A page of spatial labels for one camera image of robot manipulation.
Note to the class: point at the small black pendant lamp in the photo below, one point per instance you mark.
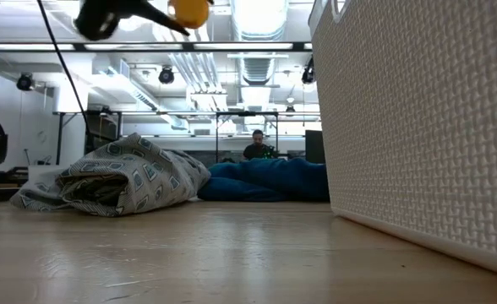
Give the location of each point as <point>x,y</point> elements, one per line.
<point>290,110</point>

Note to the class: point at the dark blue scrub cloth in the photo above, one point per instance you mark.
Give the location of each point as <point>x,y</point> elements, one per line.
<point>274,177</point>

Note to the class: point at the black ceiling spotlight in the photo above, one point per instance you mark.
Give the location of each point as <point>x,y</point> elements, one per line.
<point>308,74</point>
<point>166,76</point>
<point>24,82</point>

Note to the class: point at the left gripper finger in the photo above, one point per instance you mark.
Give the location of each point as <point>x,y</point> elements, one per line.
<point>160,17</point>

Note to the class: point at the grey patterned gown cloth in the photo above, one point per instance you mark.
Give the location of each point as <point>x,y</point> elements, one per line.
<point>147,169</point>

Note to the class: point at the black monitor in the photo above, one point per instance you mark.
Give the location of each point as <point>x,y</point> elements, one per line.
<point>315,145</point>

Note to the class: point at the large white woven-texture bin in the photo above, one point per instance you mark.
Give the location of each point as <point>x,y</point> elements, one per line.
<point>434,126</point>

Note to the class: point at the person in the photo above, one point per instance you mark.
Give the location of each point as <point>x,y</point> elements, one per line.
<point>257,150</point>

